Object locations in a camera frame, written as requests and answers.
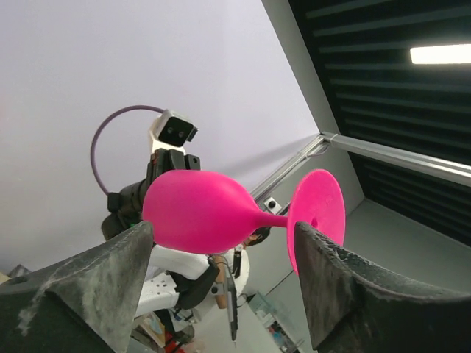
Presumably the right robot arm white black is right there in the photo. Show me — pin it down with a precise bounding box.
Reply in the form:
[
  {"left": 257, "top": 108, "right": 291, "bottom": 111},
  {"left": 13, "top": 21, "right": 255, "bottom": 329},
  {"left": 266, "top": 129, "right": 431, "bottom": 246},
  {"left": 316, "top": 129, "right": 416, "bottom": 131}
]
[{"left": 102, "top": 149, "right": 220, "bottom": 316}]

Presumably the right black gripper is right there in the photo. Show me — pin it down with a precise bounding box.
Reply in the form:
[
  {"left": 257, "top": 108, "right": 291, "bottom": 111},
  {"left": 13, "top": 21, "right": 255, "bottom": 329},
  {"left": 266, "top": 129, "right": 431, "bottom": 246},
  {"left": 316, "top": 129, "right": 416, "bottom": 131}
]
[{"left": 145, "top": 149, "right": 202, "bottom": 192}]

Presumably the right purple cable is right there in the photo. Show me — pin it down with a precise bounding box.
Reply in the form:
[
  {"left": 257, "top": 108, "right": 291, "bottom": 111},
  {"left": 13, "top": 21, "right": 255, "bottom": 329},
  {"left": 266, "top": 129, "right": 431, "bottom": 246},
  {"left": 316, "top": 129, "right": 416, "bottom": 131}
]
[{"left": 90, "top": 105, "right": 165, "bottom": 196}]

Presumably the pink wine glass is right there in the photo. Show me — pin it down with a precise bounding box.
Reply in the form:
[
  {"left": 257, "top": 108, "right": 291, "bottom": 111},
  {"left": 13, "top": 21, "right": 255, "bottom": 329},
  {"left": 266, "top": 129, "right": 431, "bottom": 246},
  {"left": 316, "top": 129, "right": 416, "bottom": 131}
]
[{"left": 142, "top": 169, "right": 346, "bottom": 268}]

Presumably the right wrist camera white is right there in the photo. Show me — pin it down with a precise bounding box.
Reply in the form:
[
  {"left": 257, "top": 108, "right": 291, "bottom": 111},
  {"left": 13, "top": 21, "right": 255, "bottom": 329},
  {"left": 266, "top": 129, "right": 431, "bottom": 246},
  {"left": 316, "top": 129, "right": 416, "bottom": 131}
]
[{"left": 148, "top": 110, "right": 198, "bottom": 154}]

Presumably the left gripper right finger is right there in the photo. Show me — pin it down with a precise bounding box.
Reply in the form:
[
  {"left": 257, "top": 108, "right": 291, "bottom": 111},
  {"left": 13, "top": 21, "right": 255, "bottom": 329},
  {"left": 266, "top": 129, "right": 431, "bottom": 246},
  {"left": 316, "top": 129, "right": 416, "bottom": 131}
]
[{"left": 294, "top": 222, "right": 470, "bottom": 352}]

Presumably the aluminium frame rail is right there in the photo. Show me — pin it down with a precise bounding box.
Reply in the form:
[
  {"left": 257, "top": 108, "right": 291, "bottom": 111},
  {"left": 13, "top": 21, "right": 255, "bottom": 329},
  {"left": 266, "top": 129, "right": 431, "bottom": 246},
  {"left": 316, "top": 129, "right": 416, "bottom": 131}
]
[{"left": 251, "top": 132, "right": 470, "bottom": 203}]

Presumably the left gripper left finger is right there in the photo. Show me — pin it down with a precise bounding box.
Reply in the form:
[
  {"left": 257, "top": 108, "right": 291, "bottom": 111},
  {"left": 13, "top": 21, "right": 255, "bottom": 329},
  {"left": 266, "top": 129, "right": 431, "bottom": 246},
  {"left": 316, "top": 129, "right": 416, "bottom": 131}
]
[{"left": 1, "top": 222, "right": 153, "bottom": 352}]

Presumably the ceiling light panel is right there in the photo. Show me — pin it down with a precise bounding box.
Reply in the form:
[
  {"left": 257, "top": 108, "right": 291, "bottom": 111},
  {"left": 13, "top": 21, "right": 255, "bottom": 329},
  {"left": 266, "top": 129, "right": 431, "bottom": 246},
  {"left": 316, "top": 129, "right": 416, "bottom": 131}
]
[{"left": 409, "top": 43, "right": 471, "bottom": 65}]

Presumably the person in white shirt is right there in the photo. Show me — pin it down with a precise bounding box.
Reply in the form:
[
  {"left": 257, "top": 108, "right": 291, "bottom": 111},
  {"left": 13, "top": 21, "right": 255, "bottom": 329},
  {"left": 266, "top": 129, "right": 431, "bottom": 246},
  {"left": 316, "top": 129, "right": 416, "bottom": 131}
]
[{"left": 146, "top": 226, "right": 273, "bottom": 353}]

